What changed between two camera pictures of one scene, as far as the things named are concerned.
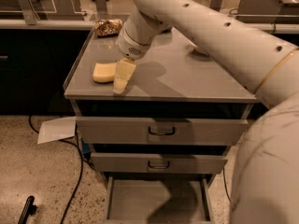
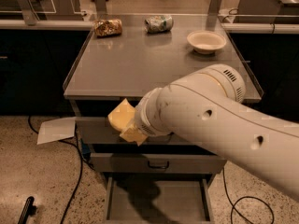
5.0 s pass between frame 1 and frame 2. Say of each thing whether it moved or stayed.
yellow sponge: moved
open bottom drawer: stayed
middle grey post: stayed
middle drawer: stayed
